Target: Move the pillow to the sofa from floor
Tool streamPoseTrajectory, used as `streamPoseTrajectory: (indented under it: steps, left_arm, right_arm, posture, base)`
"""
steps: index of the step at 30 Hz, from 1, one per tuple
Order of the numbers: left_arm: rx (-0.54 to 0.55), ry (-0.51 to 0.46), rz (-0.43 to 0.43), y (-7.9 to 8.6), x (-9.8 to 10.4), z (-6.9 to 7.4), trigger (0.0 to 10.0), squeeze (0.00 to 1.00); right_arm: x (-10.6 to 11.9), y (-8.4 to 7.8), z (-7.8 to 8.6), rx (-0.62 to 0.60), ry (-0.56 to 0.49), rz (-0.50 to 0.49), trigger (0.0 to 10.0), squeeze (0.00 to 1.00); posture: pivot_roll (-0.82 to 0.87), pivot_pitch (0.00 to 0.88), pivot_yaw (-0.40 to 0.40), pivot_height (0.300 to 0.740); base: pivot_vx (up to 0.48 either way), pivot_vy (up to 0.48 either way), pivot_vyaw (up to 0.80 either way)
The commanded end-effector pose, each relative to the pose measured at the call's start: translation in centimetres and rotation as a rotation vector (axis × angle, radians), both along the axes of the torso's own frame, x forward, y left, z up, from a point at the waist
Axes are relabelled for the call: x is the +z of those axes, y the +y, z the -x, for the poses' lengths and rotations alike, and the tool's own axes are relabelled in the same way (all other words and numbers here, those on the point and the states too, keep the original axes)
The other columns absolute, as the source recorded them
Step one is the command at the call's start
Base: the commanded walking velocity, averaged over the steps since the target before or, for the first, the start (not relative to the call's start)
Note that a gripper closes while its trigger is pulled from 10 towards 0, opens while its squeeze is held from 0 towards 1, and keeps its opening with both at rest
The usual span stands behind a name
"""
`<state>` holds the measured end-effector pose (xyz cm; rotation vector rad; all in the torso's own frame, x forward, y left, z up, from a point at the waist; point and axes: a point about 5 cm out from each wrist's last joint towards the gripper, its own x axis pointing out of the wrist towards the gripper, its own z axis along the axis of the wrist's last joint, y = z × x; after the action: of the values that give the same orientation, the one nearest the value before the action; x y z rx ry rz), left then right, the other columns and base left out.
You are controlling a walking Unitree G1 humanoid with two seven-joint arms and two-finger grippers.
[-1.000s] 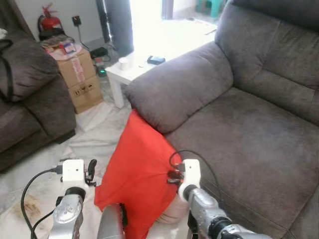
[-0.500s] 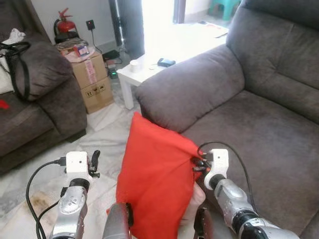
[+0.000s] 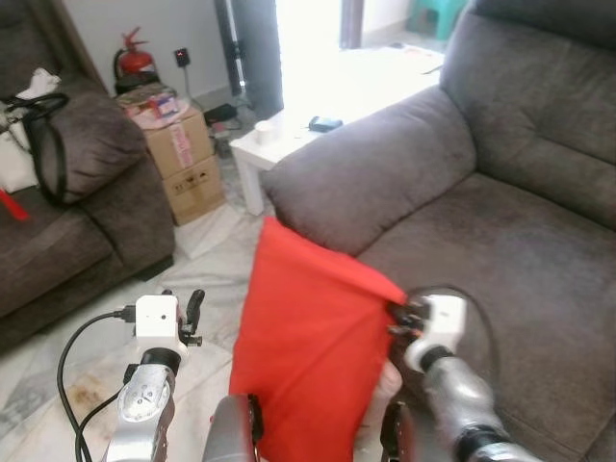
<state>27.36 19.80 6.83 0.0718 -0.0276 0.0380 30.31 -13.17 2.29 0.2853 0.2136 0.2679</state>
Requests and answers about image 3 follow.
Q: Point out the small red cloth item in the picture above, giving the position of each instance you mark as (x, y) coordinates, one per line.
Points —
(12, 205)

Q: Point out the cardboard box with pink label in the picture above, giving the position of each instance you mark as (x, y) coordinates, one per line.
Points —
(178, 144)

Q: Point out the robot left leg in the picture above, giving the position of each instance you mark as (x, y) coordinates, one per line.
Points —
(229, 433)

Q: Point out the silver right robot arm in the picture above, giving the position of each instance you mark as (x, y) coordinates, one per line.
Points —
(462, 404)

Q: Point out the robot right leg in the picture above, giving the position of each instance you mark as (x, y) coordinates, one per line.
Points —
(397, 438)

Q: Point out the red fire extinguisher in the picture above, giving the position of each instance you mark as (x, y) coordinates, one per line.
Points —
(135, 63)

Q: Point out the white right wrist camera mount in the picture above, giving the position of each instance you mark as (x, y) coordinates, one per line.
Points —
(445, 322)

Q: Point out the brown curtain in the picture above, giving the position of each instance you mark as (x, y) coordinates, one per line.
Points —
(351, 21)

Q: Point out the green plastic stool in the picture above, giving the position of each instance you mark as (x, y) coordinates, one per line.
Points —
(433, 17)

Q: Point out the white cloth bag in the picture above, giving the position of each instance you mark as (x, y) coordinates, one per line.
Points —
(14, 164)

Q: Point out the pink tray with items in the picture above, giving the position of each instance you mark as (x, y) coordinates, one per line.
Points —
(154, 106)

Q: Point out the white side table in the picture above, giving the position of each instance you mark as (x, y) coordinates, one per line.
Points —
(252, 159)

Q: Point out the black device with red light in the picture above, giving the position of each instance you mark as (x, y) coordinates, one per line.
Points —
(182, 58)

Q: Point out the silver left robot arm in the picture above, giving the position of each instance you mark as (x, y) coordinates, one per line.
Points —
(144, 409)

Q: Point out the dark grey curtain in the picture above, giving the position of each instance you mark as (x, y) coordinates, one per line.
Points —
(255, 48)

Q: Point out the robot leg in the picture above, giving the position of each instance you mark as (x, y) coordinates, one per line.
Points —
(397, 438)
(229, 433)

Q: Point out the black power adapter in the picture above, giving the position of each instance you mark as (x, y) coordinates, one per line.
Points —
(221, 113)

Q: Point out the black remote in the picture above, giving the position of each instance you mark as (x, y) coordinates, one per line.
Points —
(325, 124)

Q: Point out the dark grey two-seat sofa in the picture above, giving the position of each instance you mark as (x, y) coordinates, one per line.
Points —
(500, 221)

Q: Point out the white cup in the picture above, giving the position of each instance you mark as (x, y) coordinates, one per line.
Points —
(266, 133)

